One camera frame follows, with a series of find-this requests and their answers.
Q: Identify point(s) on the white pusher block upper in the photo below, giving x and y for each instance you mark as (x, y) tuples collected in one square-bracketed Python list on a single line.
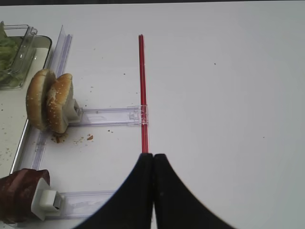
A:
[(72, 112)]

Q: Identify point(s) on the clear plastic rail lower right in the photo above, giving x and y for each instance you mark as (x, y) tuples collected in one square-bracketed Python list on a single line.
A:
[(81, 205)]

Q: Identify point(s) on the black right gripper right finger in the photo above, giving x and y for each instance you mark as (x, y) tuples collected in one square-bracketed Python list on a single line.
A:
[(175, 206)]

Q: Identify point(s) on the clear plastic rail upper right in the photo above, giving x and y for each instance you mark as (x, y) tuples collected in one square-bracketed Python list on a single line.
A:
[(132, 115)]

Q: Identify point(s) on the clear plastic container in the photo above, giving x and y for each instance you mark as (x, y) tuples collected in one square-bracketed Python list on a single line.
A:
[(24, 35)]

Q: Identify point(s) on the white pusher block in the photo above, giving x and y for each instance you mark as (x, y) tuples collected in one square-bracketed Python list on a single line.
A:
[(72, 112), (46, 202)]

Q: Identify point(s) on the red straw right side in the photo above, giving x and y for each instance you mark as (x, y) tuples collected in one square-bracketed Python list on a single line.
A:
[(143, 95)]

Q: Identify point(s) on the green lettuce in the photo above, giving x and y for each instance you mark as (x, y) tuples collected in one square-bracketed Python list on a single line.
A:
[(8, 49)]

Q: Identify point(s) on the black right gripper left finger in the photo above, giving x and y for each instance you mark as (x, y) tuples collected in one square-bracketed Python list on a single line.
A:
[(130, 207)]

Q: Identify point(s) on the sesame bun larger piece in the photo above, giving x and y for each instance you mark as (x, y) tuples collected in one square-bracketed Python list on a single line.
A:
[(36, 98)]

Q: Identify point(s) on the sesame bun smaller piece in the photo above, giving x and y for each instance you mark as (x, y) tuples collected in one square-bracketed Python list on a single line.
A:
[(58, 95)]

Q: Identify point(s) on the clear plastic rail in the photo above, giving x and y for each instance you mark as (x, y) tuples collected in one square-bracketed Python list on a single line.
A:
[(132, 115), (81, 205)]

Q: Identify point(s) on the metal tray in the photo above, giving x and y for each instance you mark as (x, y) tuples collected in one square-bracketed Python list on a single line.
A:
[(14, 125)]

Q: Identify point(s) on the white pusher block lower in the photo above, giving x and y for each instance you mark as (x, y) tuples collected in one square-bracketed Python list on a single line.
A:
[(46, 202)]

